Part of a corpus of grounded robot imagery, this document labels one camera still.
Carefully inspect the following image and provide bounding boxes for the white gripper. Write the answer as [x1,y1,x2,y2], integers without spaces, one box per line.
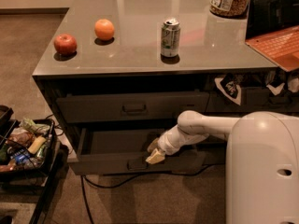
[146,125,186,164]

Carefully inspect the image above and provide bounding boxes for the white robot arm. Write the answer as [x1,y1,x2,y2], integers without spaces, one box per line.
[147,110,299,224]

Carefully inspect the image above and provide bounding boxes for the grey drawer cabinet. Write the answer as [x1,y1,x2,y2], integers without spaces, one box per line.
[32,0,299,173]

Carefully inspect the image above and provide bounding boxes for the white crumpled bag in drawer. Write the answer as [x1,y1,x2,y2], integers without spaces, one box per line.
[265,70,299,95]

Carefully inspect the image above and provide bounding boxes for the yellow snack in bin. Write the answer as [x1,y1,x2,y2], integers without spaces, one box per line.
[28,136,46,154]

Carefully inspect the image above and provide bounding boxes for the green bag in bin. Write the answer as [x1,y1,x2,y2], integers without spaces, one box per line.
[20,118,50,135]

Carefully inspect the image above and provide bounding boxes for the green white soda can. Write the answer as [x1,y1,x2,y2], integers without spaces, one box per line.
[161,18,180,58]

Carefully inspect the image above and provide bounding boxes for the black bin of snacks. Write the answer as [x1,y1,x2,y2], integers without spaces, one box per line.
[0,105,56,182]

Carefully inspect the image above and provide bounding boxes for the blue packet in bin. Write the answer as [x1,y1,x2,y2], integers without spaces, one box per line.
[10,149,30,164]

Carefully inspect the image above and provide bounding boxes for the orange fruit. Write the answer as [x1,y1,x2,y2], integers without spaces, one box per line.
[94,19,115,41]

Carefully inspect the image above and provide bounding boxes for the red apple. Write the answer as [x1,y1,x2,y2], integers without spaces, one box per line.
[53,34,78,56]

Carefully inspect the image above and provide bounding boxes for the orange laptop keyboard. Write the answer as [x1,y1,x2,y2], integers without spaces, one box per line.
[246,25,299,72]

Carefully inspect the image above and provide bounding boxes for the large snack jar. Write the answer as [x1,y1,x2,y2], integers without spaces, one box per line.
[210,0,249,18]

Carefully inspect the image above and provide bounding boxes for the black floor cable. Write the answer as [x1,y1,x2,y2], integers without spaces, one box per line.
[79,163,216,224]

